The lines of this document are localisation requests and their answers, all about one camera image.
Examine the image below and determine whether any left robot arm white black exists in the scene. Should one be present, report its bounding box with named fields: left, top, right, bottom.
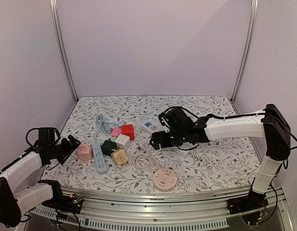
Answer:
left=0, top=127, right=83, bottom=228

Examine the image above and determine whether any light green plug adapter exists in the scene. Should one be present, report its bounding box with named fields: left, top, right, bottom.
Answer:
left=108, top=137, right=117, bottom=142

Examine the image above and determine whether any right aluminium frame post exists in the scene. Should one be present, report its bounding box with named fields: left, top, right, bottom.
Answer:
left=230, top=0, right=259, bottom=104

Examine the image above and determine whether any pink cube adapter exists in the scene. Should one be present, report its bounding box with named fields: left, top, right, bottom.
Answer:
left=77, top=143, right=93, bottom=161

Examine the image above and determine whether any aluminium frame post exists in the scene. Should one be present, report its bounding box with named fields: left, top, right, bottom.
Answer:
left=230, top=0, right=259, bottom=104
left=49, top=0, right=79, bottom=103

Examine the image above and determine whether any grey coiled power cable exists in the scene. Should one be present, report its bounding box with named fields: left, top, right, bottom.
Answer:
left=95, top=114, right=124, bottom=135

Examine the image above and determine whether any white power cable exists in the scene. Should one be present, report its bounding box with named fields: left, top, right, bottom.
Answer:
left=190, top=150, right=214, bottom=169

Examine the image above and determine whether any beige cube adapter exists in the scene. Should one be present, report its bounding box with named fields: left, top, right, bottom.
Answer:
left=111, top=149, right=129, bottom=165

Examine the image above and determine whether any dark green cube adapter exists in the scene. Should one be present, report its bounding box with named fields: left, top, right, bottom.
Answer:
left=101, top=140, right=117, bottom=156

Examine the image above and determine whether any left aluminium frame post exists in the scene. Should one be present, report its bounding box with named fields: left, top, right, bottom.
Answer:
left=49, top=0, right=79, bottom=103

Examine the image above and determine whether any grey blue power strip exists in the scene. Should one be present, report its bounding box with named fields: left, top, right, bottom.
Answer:
left=92, top=143, right=108, bottom=175

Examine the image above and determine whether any floral patterned table mat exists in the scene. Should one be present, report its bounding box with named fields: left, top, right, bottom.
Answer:
left=41, top=96, right=260, bottom=194

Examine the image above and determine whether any white cube adapter red print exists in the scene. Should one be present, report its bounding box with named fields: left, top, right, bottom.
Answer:
left=115, top=134, right=131, bottom=151

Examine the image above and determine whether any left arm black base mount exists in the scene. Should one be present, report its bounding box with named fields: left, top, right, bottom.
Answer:
left=42, top=193, right=84, bottom=214

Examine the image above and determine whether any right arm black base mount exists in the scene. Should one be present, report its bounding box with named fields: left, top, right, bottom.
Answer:
left=226, top=192, right=268, bottom=215

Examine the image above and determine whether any pink cable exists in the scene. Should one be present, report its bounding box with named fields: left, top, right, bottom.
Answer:
left=133, top=144, right=163, bottom=172

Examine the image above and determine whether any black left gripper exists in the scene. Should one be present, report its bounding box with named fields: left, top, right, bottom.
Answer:
left=49, top=134, right=80, bottom=164

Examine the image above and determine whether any aluminium front rail base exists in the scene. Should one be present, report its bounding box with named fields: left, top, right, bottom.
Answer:
left=18, top=186, right=293, bottom=229

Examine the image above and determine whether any pink plug adapter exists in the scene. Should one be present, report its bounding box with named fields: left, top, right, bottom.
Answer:
left=111, top=128, right=122, bottom=137

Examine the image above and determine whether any round pink socket base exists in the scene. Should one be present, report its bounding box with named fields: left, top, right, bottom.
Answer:
left=153, top=168, right=177, bottom=192

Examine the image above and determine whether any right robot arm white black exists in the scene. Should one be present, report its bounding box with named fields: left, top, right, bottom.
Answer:
left=149, top=104, right=297, bottom=210

